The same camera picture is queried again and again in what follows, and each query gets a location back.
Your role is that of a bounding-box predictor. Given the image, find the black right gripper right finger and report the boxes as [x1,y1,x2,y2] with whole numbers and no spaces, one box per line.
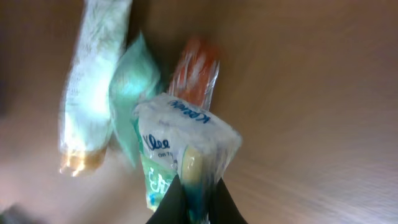
[208,179,248,224]

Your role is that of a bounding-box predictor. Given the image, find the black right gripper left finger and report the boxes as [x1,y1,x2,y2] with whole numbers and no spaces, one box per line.
[146,175,190,224]

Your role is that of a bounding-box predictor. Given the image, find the small Kleenex tissue pack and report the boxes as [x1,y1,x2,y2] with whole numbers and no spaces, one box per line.
[132,93,243,223]

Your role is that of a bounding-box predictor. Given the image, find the white tube with gold cap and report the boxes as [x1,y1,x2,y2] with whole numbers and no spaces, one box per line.
[58,0,132,177]

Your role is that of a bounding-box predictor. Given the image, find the red snack bar wrapper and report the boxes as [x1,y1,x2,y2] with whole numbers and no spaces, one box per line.
[167,38,220,110]

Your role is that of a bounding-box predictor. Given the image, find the teal snack packet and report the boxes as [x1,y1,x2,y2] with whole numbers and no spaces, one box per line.
[109,32,161,167]

